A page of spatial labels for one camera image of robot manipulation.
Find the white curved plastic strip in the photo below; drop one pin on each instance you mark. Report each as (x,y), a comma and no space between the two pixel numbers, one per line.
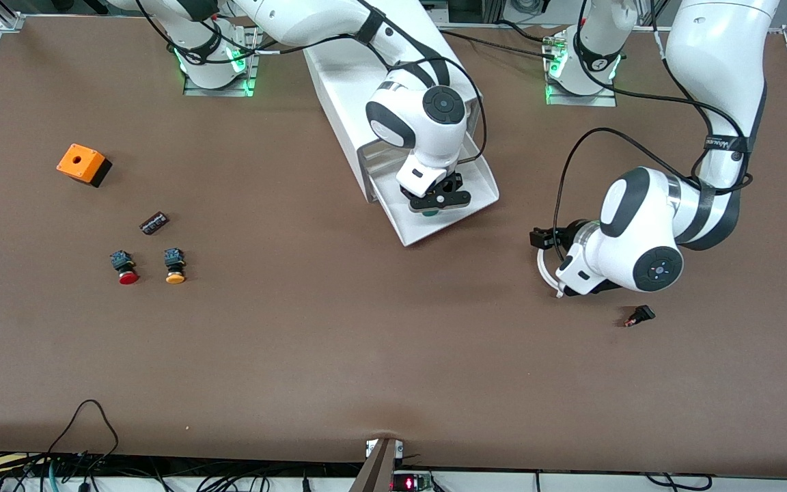
(541,268)

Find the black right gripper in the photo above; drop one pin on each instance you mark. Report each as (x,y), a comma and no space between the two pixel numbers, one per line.
(453,182)

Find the yellow push button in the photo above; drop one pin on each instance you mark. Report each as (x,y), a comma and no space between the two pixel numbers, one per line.
(175,268)

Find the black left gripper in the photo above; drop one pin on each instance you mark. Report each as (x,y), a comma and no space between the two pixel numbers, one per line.
(560,239)

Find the brown camera post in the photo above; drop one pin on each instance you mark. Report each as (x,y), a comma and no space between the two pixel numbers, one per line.
(376,471)

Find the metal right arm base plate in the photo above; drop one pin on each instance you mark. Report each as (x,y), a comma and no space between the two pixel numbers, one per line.
(243,89)

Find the white drawer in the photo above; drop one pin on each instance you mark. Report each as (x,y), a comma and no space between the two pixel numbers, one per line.
(380,164)
(434,229)
(376,147)

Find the red push button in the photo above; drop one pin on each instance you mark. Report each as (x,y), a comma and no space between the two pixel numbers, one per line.
(127,270)

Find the black rocker switch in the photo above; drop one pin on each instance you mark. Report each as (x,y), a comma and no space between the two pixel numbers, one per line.
(641,315)

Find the black cylindrical capacitor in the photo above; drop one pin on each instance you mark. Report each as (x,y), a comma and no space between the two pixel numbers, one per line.
(154,223)

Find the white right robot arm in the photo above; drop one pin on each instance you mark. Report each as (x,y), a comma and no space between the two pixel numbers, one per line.
(298,20)

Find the device with red display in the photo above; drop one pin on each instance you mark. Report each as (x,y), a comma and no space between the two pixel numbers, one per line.
(410,483)

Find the white drawer cabinet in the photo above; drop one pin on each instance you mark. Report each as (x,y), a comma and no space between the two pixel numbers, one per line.
(346,102)

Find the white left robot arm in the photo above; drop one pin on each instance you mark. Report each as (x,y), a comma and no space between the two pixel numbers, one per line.
(721,68)

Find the orange box with black base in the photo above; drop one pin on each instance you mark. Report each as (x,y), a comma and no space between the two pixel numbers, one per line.
(79,164)

